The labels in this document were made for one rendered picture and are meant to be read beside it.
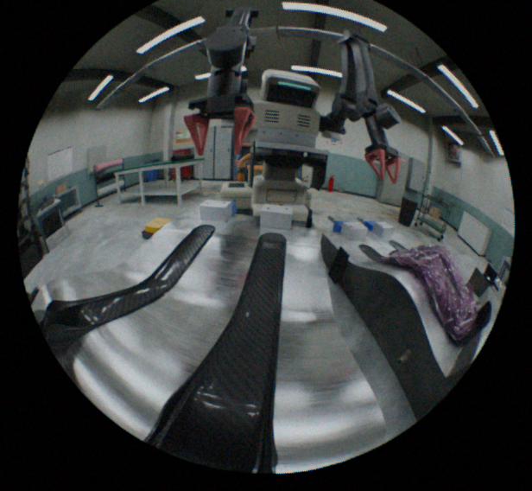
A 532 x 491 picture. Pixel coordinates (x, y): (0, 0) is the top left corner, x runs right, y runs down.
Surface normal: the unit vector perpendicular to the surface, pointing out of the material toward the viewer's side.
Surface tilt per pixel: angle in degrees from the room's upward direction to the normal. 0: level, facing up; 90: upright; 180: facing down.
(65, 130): 90
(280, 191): 98
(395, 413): 0
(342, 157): 90
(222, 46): 89
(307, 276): 4
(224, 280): 2
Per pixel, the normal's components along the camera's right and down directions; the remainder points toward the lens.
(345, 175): -0.17, 0.39
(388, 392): 0.06, -0.91
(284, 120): 0.15, 0.54
